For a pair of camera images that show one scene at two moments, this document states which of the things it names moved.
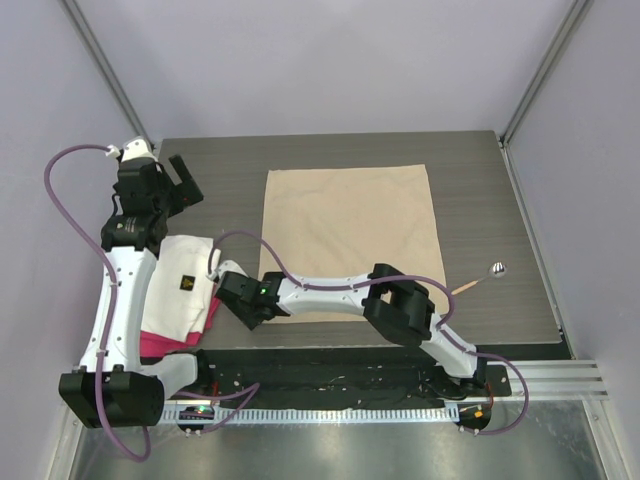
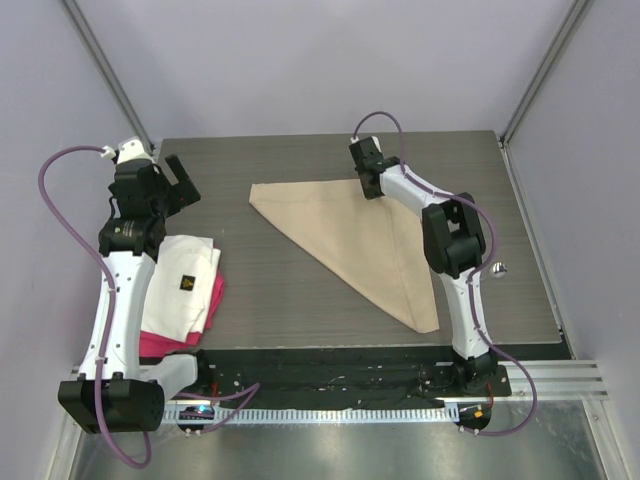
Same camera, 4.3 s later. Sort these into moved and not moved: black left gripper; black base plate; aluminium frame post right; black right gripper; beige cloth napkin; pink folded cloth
Moved: beige cloth napkin; black right gripper
Not moved: aluminium frame post right; pink folded cloth; black base plate; black left gripper
